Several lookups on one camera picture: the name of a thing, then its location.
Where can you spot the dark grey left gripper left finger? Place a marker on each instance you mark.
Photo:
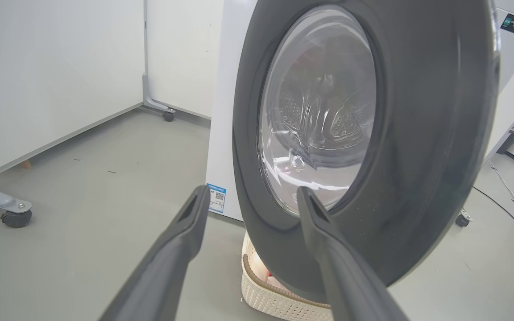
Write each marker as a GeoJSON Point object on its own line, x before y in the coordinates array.
{"type": "Point", "coordinates": [172, 267]}

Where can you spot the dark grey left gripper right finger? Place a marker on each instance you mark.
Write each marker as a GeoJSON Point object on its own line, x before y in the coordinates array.
{"type": "Point", "coordinates": [346, 276]}

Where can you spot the red and white jersey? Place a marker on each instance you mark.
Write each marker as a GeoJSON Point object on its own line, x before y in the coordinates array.
{"type": "Point", "coordinates": [277, 280]}

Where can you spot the black round glass washer door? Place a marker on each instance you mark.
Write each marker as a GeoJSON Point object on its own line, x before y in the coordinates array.
{"type": "Point", "coordinates": [431, 133]}

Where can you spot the cream perforated laundry basket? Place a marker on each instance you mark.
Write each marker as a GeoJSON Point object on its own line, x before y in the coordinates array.
{"type": "Point", "coordinates": [275, 305]}

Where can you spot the perforated steel washer drum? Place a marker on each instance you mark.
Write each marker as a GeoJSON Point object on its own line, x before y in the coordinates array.
{"type": "Point", "coordinates": [324, 116]}

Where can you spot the white front-load washing machine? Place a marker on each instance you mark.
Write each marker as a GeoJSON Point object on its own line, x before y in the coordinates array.
{"type": "Point", "coordinates": [221, 111]}

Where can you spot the blue energy label sticker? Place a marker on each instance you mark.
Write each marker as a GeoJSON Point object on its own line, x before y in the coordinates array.
{"type": "Point", "coordinates": [216, 198]}

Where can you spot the grey metal caster leg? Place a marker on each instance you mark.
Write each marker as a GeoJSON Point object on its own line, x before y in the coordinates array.
{"type": "Point", "coordinates": [154, 100]}
{"type": "Point", "coordinates": [463, 218]}
{"type": "Point", "coordinates": [2, 205]}

